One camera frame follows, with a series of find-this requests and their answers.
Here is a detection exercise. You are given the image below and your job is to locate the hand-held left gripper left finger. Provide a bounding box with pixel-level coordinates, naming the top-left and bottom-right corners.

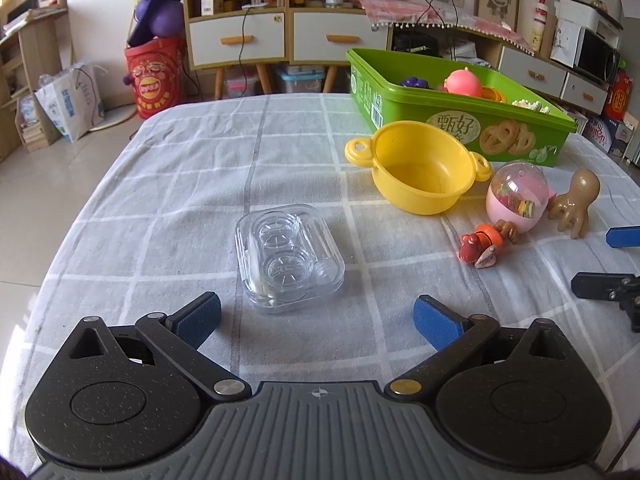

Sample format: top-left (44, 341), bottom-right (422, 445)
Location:
top-left (69, 292), bottom-right (252, 403)

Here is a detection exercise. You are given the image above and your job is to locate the red printed bag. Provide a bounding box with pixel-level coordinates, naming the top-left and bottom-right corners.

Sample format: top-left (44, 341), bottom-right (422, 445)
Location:
top-left (124, 37), bottom-right (186, 120)

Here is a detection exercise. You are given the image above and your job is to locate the black microwave oven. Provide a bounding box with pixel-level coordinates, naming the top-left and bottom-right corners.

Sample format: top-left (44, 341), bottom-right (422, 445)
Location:
top-left (575, 27), bottom-right (624, 86)

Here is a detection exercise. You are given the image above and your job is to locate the yellow toy pot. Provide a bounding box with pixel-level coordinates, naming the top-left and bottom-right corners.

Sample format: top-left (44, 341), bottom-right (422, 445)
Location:
top-left (344, 121), bottom-right (492, 216)

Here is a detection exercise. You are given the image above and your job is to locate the purple plush toy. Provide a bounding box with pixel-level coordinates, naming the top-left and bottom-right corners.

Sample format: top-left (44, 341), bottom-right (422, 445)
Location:
top-left (126, 0), bottom-right (186, 46)

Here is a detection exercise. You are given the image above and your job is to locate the brown octopus toy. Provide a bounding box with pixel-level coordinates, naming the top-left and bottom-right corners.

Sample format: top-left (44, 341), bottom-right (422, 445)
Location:
top-left (546, 168), bottom-right (601, 240)

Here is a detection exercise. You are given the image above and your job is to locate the blue lidded storage box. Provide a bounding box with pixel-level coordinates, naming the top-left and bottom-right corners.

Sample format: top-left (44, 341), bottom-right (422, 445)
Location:
top-left (276, 65), bottom-right (326, 95)

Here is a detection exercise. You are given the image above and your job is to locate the pink tasselled cloth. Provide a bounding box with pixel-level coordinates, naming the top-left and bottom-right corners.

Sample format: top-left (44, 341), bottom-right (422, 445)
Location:
top-left (357, 0), bottom-right (534, 54)

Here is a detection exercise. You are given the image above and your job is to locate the clear storage box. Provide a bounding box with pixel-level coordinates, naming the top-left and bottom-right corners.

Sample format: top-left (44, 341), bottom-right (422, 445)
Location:
top-left (222, 65), bottom-right (261, 99)

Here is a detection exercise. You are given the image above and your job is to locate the white paper bag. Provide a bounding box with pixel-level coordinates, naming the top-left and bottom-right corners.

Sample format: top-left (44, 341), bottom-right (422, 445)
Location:
top-left (34, 62), bottom-right (106, 142)

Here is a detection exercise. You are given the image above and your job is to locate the clear plastic case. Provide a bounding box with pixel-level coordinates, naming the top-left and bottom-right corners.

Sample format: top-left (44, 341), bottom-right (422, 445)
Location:
top-left (235, 203), bottom-right (347, 315)

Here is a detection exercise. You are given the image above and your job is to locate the black bag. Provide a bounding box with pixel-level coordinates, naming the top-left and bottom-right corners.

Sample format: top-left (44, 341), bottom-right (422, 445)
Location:
top-left (392, 30), bottom-right (444, 56)

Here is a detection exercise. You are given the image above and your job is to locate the grey checked blanket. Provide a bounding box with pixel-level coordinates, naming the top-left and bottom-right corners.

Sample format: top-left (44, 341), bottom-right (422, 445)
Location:
top-left (7, 92), bottom-right (640, 467)

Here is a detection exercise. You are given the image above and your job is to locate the white appliance box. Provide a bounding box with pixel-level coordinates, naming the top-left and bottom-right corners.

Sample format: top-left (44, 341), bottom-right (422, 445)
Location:
top-left (552, 0), bottom-right (624, 69)

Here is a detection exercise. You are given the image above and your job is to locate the pink clear capsule ball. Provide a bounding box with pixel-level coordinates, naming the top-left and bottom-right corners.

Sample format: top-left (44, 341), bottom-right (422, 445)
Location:
top-left (486, 160), bottom-right (550, 235)

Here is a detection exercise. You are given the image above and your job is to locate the long white drawer cabinet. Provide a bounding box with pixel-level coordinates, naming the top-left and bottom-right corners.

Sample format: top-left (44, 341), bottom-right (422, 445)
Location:
top-left (497, 45), bottom-right (611, 116)

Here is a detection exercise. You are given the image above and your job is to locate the wooden shelf desk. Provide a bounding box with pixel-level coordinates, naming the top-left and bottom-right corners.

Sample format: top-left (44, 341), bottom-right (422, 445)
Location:
top-left (0, 0), bottom-right (76, 162)

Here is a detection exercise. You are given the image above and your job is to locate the blue red cardboard box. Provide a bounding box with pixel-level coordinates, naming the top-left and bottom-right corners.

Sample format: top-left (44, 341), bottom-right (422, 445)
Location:
top-left (582, 115), bottom-right (634, 156)

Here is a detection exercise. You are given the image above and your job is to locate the beige starfish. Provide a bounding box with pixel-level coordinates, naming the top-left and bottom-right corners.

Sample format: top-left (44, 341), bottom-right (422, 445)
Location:
top-left (511, 98), bottom-right (551, 115)

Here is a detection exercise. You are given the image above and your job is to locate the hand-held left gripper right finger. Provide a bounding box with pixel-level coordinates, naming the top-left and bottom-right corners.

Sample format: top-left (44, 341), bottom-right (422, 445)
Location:
top-left (383, 295), bottom-right (570, 402)

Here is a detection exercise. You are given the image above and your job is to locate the green plastic box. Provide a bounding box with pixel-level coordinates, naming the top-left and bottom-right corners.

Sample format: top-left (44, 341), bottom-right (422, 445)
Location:
top-left (346, 48), bottom-right (578, 169)

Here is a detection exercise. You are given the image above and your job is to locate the pink rubber duck toy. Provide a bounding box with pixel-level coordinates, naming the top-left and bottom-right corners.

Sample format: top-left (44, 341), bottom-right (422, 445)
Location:
top-left (442, 66), bottom-right (485, 97)

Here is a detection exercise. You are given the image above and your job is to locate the small orange toy figure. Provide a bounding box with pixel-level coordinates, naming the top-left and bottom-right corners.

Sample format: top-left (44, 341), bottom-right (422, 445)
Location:
top-left (460, 220), bottom-right (521, 269)

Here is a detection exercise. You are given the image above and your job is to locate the red gift box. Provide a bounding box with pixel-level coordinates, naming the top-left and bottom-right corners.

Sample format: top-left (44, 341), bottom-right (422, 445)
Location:
top-left (602, 72), bottom-right (634, 121)

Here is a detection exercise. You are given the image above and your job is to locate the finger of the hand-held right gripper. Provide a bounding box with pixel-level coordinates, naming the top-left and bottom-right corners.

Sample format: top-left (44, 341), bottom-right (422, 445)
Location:
top-left (571, 272), bottom-right (640, 334)
top-left (605, 226), bottom-right (640, 249)

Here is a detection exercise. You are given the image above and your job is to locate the yellow bottle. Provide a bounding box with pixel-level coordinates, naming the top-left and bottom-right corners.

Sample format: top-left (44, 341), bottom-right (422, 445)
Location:
top-left (530, 2), bottom-right (546, 51)

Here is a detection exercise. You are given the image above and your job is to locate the white wooden drawer cabinet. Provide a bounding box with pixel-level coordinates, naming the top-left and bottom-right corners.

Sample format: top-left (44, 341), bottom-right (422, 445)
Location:
top-left (181, 0), bottom-right (292, 101)
top-left (287, 0), bottom-right (397, 94)

